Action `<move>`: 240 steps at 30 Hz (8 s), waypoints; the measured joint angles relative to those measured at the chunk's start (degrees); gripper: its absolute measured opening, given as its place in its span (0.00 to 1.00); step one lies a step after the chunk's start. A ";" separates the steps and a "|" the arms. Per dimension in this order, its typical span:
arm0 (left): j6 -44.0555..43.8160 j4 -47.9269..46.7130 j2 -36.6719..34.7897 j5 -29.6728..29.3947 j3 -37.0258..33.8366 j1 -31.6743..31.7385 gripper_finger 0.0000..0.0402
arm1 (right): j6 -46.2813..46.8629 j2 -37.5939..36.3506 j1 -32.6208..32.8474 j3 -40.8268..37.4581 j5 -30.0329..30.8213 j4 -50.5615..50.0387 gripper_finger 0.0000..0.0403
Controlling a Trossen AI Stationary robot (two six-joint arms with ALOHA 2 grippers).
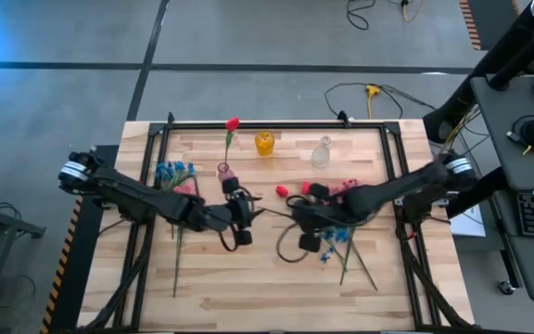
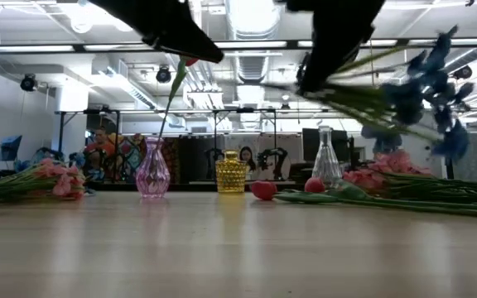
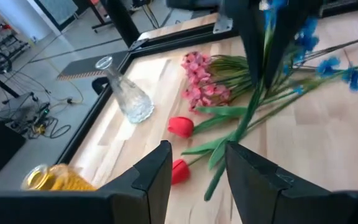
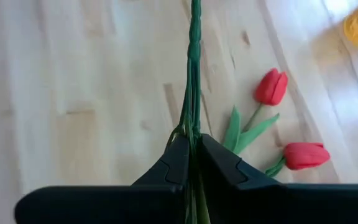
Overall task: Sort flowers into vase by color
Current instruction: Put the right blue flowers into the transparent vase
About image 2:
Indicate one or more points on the yellow glass vase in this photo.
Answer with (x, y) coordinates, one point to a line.
(231, 176)

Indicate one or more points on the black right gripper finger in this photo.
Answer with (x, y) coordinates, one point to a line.
(325, 62)

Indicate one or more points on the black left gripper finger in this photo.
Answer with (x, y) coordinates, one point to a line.
(193, 45)

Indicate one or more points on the blue-lit monitor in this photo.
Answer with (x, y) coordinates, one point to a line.
(10, 148)

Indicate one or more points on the red artificial tulip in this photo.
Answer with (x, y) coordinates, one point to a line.
(263, 190)
(176, 85)
(314, 185)

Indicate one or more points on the black ceiling spotlight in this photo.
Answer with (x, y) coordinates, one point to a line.
(163, 75)
(463, 72)
(28, 83)

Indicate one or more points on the black monitor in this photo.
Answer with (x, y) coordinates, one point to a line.
(311, 145)

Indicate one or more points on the clear glass vase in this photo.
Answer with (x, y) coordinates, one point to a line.
(326, 161)

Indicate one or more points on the person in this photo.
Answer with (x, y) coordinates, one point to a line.
(247, 157)
(99, 147)

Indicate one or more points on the black overhead frame beam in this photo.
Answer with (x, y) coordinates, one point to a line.
(79, 48)

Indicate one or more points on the pink glass vase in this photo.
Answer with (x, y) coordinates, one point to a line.
(152, 178)

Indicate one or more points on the black background robot arm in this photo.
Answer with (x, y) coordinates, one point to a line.
(278, 155)

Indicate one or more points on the colourful patterned panel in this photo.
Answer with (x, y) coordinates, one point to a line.
(131, 153)

